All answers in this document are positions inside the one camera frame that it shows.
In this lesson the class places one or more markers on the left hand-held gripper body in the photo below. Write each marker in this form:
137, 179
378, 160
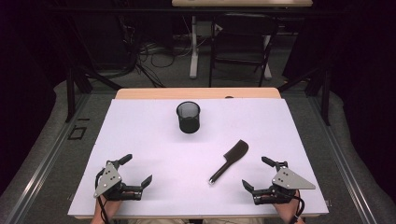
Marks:
109, 182

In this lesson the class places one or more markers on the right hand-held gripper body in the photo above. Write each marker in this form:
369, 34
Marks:
288, 181

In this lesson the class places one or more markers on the black spatula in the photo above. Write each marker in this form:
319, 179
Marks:
232, 157

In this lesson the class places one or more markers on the black mesh cup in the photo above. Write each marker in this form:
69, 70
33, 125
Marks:
189, 123

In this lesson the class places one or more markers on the person's left hand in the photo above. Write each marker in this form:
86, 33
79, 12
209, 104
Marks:
112, 205

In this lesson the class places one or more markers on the person's right hand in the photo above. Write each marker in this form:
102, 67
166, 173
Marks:
285, 209

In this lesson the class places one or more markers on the white board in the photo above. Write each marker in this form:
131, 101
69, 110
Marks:
186, 161

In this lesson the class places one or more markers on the wooden table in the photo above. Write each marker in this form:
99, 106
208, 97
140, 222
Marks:
155, 93

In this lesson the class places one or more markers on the black metal stand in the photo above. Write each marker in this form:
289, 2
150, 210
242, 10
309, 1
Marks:
326, 96
71, 93

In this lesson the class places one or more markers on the black folding chair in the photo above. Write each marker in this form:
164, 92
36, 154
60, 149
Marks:
243, 46

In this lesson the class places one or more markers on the desk with white legs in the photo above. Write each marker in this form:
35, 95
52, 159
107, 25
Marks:
194, 56

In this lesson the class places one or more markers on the metal floor rail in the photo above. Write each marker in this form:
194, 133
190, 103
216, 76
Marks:
337, 158
46, 158

